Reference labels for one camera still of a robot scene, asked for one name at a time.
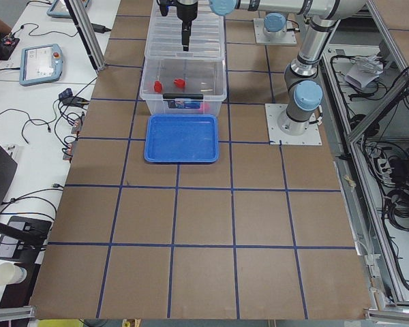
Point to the teach pendant tablet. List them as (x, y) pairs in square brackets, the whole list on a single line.
[(40, 64)]

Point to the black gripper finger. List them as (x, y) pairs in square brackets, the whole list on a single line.
[(185, 35)]

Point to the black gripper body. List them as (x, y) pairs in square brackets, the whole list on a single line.
[(185, 10)]

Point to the black box latch handle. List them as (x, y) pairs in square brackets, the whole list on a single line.
[(189, 96)]

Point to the aluminium frame post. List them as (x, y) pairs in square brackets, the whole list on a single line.
[(85, 30)]

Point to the red block outside box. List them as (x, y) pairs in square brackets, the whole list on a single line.
[(204, 108)]

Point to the clear plastic storage box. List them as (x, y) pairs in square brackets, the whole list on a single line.
[(174, 86)]

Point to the red block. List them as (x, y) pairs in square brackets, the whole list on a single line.
[(157, 86), (179, 83)]

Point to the blue plastic tray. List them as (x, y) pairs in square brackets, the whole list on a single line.
[(182, 138)]

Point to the paper cup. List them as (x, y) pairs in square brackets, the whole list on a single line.
[(11, 274)]

